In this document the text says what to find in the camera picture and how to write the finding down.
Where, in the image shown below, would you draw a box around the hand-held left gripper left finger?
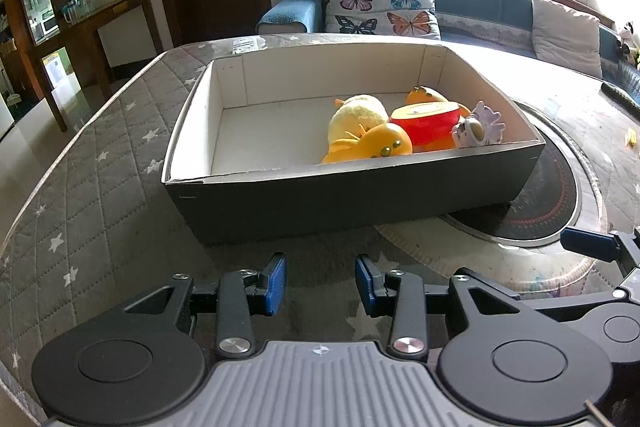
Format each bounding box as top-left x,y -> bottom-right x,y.
125,253 -> 288,359

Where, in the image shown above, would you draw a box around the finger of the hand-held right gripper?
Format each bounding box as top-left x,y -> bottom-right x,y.
522,269 -> 640,326
561,228 -> 640,269

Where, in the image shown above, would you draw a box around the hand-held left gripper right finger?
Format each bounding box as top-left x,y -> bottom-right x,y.
355,254 -> 523,362

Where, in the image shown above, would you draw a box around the grey cardboard box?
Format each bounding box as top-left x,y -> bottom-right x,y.
161,43 -> 546,247

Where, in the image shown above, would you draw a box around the orange round toy with eyes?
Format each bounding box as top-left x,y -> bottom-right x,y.
367,122 -> 414,158

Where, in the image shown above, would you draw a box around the purple white flower toy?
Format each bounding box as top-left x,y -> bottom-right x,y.
451,101 -> 507,148

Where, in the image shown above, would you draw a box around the red round plastic toy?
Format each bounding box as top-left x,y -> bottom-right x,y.
390,103 -> 462,152

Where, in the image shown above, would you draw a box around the yellow plush chick toy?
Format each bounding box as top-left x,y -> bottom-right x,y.
321,94 -> 390,165

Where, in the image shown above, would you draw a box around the orange rubber duck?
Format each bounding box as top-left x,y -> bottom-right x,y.
404,86 -> 471,118

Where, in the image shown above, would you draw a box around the round black induction cooktop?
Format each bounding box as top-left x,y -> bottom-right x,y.
445,102 -> 583,248

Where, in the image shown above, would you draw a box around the round pale table mat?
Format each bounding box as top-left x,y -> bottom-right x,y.
374,102 -> 608,300

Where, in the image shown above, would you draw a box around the dark elongated object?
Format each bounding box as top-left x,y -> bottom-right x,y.
601,82 -> 640,106

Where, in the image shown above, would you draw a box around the grey quilted star table cover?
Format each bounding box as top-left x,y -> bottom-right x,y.
0,33 -> 451,427

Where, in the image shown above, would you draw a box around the small black white plush toy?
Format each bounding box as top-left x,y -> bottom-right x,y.
617,22 -> 640,68

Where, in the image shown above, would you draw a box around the beige cushion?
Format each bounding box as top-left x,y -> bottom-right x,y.
531,0 -> 603,80

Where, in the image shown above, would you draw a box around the blue sofa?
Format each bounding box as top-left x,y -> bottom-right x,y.
256,0 -> 640,82

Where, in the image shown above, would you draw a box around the yellow paper sign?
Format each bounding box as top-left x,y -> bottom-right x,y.
42,47 -> 77,90

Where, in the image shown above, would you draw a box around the dark wooden console table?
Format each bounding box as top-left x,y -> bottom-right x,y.
30,0 -> 163,132

